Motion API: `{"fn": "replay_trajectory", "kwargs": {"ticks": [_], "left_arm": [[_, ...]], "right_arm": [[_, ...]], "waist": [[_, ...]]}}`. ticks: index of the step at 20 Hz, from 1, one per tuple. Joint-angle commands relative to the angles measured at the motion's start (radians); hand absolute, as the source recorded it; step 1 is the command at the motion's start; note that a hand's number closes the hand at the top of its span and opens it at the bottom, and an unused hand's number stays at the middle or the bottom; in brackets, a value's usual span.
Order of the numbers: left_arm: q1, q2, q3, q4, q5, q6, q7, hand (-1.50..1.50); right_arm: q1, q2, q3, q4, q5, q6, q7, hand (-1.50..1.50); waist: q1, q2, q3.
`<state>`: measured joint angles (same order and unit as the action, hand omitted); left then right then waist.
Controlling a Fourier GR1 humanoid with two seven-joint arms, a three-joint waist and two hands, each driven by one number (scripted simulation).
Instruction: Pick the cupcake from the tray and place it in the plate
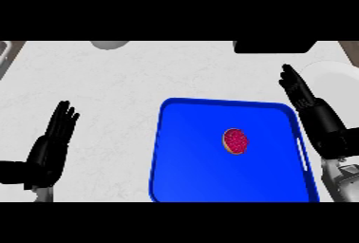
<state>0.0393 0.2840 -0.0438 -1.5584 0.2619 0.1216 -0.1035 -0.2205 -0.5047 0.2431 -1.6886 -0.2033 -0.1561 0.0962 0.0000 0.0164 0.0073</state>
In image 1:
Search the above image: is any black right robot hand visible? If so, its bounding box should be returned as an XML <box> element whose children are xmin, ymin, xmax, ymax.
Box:
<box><xmin>277</xmin><ymin>64</ymin><xmax>359</xmax><ymax>160</ymax></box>

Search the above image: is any blue plastic tray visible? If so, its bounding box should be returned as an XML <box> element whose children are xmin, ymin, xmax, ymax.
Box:
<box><xmin>147</xmin><ymin>97</ymin><xmax>320</xmax><ymax>203</ymax></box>

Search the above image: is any black appliance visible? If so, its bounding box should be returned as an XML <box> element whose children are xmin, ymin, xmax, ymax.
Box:
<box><xmin>231</xmin><ymin>41</ymin><xmax>317</xmax><ymax>54</ymax></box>

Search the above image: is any grey rounded object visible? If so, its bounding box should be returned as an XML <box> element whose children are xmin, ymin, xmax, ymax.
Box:
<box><xmin>90</xmin><ymin>41</ymin><xmax>130</xmax><ymax>51</ymax></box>

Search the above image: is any pink frosted cupcake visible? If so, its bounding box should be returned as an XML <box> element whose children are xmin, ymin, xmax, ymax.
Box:
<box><xmin>221</xmin><ymin>127</ymin><xmax>249</xmax><ymax>156</ymax></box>

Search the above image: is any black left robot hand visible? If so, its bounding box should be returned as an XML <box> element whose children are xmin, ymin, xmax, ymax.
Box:
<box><xmin>0</xmin><ymin>100</ymin><xmax>81</xmax><ymax>191</ymax></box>

